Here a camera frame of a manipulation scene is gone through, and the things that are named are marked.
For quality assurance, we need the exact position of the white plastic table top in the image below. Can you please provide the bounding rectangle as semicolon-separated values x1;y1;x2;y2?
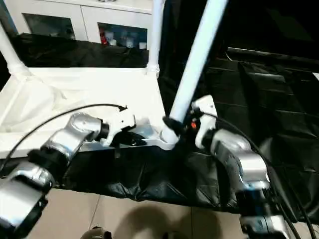
0;66;180;160

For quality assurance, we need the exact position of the white plastic table leg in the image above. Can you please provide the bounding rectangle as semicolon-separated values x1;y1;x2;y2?
0;14;32;76
146;0;166;78
159;0;230;147

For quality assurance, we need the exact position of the black table mat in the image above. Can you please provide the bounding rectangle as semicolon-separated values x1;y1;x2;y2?
0;32;319;225

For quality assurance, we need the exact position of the dark brown round object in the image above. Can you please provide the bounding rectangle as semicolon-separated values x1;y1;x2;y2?
83;227;112;239

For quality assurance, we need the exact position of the black long bar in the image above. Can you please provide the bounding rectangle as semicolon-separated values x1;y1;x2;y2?
228;47;319;61

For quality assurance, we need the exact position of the white glass-door cabinet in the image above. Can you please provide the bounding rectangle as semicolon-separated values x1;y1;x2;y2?
4;0;154;50

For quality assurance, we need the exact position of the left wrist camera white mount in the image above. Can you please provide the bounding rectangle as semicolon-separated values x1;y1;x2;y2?
101;106;137;146

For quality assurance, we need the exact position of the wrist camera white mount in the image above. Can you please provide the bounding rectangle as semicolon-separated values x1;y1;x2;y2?
101;106;137;146
190;95;217;149

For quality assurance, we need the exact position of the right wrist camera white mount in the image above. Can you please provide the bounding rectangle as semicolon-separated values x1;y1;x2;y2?
190;95;217;149

